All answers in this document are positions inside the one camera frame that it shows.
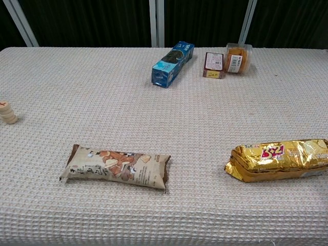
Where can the black background curtain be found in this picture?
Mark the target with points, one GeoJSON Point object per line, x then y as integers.
{"type": "Point", "coordinates": [89, 20]}

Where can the small maroon carton box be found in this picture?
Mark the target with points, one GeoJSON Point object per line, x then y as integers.
{"type": "Point", "coordinates": [214, 64]}

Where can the thin leaning grey frame post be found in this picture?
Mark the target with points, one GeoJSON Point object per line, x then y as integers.
{"type": "Point", "coordinates": [247, 21]}

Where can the blue cookie box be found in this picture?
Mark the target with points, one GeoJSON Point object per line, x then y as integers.
{"type": "Point", "coordinates": [171, 65]}

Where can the beige biscuit snack bag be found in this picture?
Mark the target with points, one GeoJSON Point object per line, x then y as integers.
{"type": "Point", "coordinates": [115, 166]}

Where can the clear jar with orange snacks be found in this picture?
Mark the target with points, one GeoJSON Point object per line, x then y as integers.
{"type": "Point", "coordinates": [237, 59]}

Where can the slanted grey metal frame post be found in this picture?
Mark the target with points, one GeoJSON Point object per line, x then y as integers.
{"type": "Point", "coordinates": [21, 25]}

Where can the beige waffle-weave tablecloth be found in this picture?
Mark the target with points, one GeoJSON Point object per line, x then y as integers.
{"type": "Point", "coordinates": [164, 205]}

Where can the upright grey metal frame post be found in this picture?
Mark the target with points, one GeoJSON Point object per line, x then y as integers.
{"type": "Point", "coordinates": [156, 23]}

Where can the gold foil snack bag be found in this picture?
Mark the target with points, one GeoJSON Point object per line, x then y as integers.
{"type": "Point", "coordinates": [279, 161]}

